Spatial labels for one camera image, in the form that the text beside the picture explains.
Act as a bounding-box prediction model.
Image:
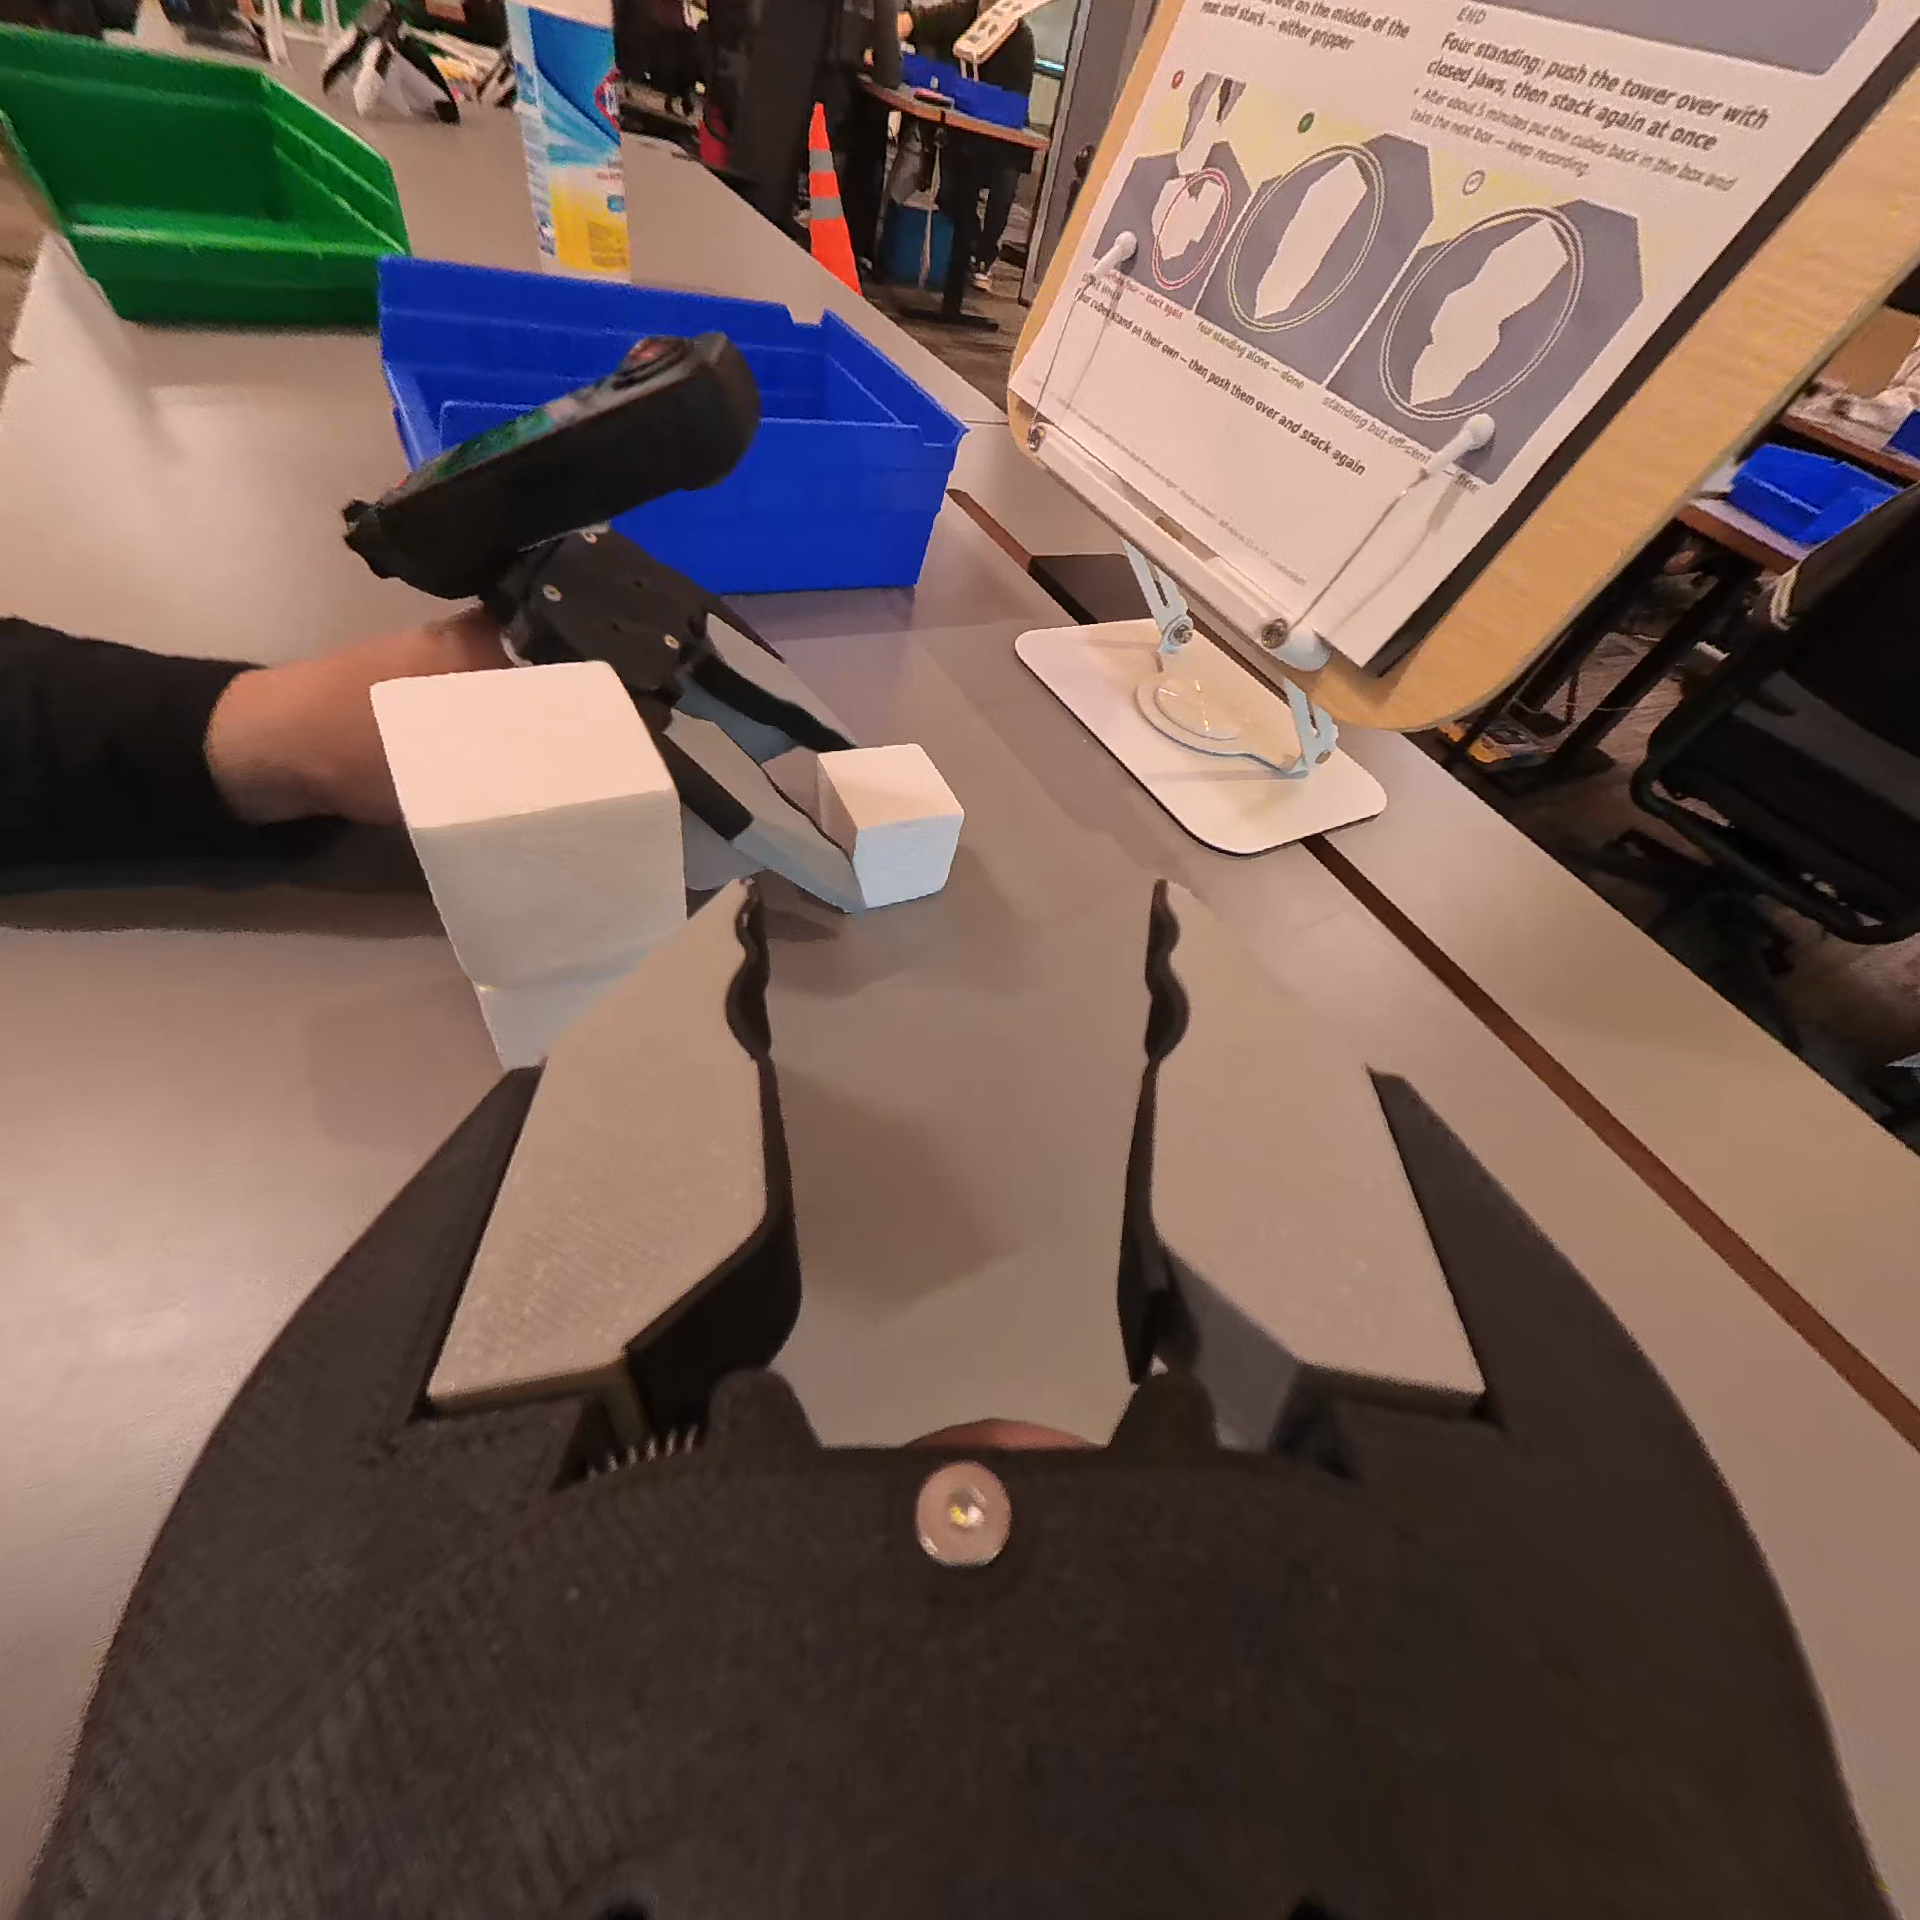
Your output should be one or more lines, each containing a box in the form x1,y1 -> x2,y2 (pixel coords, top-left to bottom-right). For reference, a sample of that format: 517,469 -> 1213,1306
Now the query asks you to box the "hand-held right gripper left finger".
427,880 -> 803,1418

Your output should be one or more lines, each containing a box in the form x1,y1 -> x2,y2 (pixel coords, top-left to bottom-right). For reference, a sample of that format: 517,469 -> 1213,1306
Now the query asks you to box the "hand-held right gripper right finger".
1117,882 -> 1488,1454

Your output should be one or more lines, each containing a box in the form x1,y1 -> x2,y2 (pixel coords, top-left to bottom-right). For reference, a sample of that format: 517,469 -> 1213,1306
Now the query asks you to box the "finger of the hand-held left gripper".
693,598 -> 862,769
656,703 -> 872,917

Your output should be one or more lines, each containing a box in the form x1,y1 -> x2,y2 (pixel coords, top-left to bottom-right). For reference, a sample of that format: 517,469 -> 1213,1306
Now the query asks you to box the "white hard foam cube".
476,976 -> 606,1072
816,742 -> 966,912
370,660 -> 690,992

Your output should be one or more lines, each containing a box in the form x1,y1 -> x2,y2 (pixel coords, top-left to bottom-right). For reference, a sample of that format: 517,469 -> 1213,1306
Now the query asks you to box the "person's left forearm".
0,616 -> 269,874

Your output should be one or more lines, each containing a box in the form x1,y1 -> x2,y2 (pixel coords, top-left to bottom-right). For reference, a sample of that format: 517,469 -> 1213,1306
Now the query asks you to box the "person's left hand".
205,613 -> 514,826

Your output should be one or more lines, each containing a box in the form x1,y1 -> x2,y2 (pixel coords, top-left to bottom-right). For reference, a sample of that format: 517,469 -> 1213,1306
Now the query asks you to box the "blue plastic bin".
375,255 -> 971,598

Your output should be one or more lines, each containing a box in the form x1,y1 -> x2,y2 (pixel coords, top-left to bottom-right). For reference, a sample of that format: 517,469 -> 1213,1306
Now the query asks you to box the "cleaning wipes canister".
506,0 -> 635,285

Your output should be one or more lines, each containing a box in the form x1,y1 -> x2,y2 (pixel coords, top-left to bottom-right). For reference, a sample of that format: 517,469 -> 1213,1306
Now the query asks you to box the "orange traffic cone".
804,102 -> 867,297

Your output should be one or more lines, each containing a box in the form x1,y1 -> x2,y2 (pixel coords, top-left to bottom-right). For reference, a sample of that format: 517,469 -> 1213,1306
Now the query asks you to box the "white document stand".
1005,0 -> 1920,856

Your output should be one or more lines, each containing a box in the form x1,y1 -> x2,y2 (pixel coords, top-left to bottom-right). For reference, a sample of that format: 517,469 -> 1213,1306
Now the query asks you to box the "black and white tool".
323,0 -> 471,126

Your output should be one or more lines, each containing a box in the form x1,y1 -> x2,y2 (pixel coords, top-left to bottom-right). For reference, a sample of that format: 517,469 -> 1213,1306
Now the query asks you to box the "green plastic bin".
0,24 -> 414,328

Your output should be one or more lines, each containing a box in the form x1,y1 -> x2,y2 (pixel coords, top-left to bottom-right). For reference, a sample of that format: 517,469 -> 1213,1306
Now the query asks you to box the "wooden-topped desk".
858,77 -> 1056,330

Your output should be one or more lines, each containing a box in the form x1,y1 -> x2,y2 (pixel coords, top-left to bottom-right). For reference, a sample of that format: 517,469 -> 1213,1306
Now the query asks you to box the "small blue bin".
900,53 -> 1039,126

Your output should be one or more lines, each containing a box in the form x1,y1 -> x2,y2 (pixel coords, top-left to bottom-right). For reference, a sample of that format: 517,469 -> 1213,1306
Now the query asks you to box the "printed instruction sheet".
1013,0 -> 1920,672

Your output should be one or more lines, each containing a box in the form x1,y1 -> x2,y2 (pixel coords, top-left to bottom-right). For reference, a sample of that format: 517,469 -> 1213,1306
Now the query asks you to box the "long wooden-edged desk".
1677,405 -> 1920,578

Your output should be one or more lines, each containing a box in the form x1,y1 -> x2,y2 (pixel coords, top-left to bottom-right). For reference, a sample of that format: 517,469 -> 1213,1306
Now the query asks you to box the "stack of blue storage bins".
1728,440 -> 1903,550

